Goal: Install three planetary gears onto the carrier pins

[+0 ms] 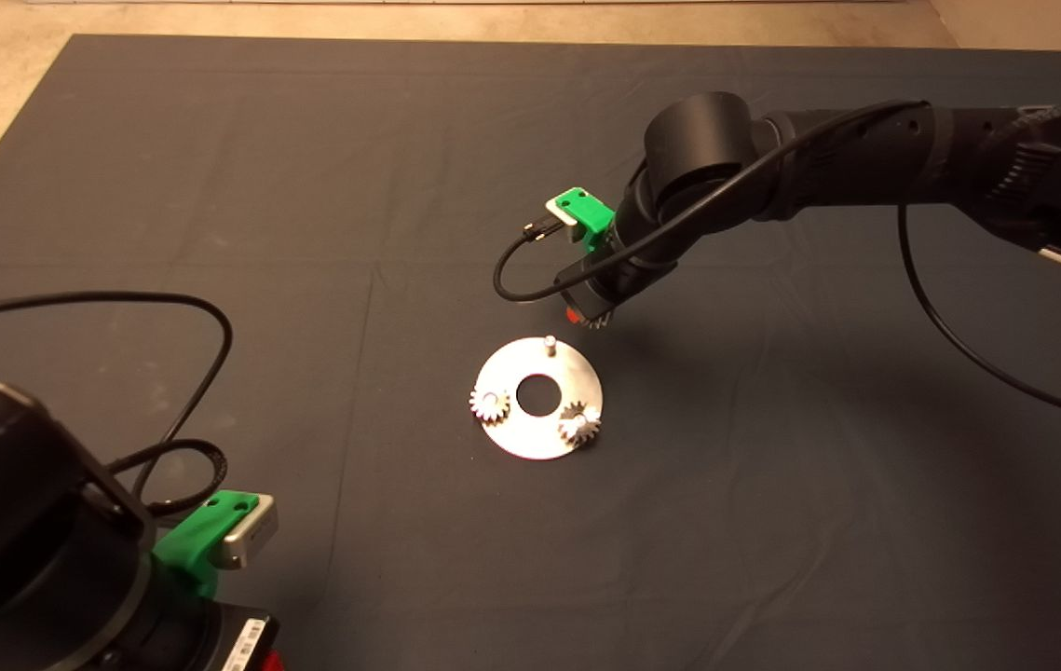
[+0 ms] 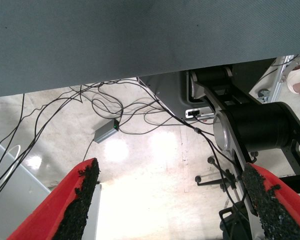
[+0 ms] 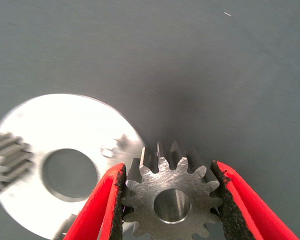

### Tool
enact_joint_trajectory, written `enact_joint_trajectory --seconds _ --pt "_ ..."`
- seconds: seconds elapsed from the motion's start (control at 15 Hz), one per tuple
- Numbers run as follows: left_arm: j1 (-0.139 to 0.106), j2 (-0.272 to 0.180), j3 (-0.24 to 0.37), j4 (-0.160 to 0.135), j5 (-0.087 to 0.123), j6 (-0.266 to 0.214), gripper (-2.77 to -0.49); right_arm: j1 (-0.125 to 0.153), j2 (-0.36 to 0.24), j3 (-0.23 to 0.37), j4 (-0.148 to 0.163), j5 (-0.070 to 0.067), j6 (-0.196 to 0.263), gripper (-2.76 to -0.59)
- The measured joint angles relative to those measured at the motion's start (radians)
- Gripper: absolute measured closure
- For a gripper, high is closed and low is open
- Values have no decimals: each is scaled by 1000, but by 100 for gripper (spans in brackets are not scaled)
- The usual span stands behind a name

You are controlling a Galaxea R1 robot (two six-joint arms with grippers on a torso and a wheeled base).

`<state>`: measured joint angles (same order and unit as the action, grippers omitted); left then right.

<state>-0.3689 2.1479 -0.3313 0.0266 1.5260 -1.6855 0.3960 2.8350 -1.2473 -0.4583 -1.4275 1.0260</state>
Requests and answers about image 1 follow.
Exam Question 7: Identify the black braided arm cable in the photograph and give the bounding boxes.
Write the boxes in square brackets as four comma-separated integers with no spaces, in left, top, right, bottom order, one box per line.
[996,101,1061,150]
[102,438,228,518]

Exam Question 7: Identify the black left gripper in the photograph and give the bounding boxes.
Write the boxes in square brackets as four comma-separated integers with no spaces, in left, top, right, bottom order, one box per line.
[202,601,284,671]

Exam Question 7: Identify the green left camera mount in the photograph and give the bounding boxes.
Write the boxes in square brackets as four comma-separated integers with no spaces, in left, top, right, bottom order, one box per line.
[153,489,259,597]

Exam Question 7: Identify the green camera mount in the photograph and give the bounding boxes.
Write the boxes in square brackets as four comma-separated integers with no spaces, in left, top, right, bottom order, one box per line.
[555,188,615,253]
[153,489,259,597]

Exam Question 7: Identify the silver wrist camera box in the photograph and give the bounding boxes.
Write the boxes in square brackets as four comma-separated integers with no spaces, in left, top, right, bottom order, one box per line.
[545,194,584,243]
[218,492,279,569]

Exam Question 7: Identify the green right camera mount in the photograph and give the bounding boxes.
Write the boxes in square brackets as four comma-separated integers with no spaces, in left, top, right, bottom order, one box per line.
[555,188,615,253]

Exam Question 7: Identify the thin black left camera cable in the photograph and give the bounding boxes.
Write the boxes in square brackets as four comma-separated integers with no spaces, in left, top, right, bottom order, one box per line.
[0,291,235,495]

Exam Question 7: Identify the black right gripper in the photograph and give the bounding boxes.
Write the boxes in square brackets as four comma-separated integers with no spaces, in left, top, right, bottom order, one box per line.
[556,256,629,327]

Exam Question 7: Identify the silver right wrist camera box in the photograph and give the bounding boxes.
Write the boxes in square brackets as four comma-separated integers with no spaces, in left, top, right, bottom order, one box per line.
[545,194,584,243]

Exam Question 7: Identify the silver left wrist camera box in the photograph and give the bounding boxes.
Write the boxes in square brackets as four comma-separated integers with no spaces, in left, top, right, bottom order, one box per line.
[218,492,279,569]

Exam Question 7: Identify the round metal carrier plate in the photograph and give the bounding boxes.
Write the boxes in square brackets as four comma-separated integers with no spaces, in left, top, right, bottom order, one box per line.
[474,335,605,462]

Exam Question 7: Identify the black right camera cable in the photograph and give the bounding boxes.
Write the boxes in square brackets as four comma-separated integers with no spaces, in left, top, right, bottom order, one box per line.
[493,98,1061,430]

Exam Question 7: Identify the dark grey table cloth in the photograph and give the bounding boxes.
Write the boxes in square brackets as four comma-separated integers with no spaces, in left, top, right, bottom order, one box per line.
[0,35,1061,671]

